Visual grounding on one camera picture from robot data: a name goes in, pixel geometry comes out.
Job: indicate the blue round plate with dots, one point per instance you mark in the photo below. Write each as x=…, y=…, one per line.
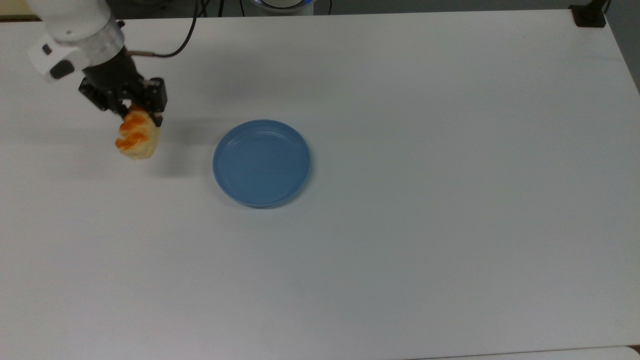
x=260, y=165

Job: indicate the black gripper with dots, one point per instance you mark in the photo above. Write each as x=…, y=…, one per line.
x=112, y=80

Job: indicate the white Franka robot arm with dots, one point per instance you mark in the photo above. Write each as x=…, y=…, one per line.
x=75, y=20

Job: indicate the bread with orange topping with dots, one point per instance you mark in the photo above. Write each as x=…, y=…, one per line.
x=137, y=140

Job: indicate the white table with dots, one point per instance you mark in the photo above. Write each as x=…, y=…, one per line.
x=550, y=356

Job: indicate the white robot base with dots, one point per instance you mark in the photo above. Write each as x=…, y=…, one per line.
x=282, y=5

